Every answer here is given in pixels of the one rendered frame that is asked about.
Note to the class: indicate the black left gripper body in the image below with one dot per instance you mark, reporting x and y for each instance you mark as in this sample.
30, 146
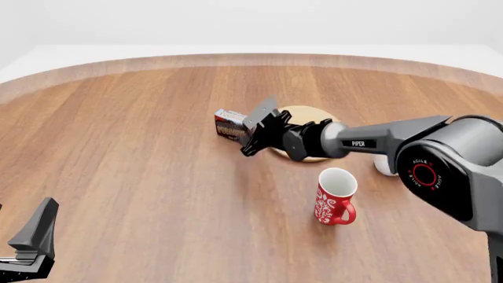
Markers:
23, 266

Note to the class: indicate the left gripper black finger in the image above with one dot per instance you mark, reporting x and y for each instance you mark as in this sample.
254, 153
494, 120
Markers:
39, 227

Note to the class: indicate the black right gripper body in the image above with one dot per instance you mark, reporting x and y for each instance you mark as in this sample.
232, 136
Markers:
269, 132

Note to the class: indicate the grey and black right robot arm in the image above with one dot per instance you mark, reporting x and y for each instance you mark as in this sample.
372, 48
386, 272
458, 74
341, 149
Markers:
432, 141

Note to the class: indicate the chocolate pudding box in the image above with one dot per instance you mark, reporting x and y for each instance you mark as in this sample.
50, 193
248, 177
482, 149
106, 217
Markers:
230, 128

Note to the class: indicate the round tan plate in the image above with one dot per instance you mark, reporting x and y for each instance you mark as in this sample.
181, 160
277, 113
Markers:
308, 113

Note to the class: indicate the red mug with white pattern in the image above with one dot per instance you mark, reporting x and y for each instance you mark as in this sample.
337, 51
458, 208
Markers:
330, 203

